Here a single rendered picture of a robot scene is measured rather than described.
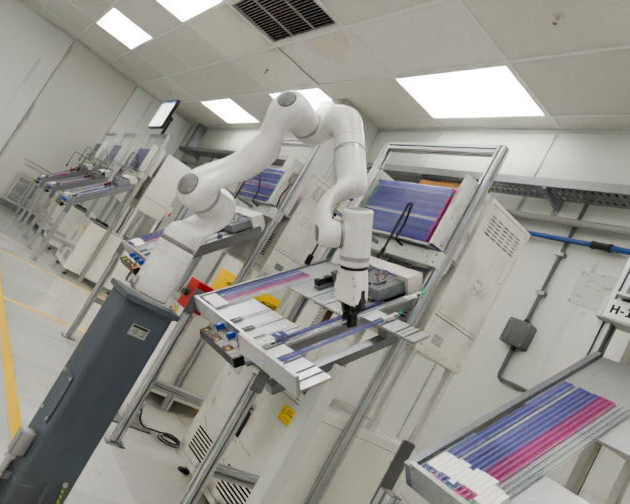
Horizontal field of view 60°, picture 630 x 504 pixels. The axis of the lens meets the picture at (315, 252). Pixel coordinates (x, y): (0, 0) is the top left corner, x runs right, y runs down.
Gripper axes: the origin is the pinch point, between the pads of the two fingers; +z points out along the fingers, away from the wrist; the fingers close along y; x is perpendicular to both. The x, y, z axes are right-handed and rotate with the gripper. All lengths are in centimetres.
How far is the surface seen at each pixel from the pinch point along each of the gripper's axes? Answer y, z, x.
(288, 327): -47, 20, 10
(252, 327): -57, 22, -1
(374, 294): -42, 10, 45
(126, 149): -647, -11, 114
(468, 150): -48, -48, 97
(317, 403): -8.1, 29.4, -3.2
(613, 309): 41, -7, 63
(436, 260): -31, -5, 66
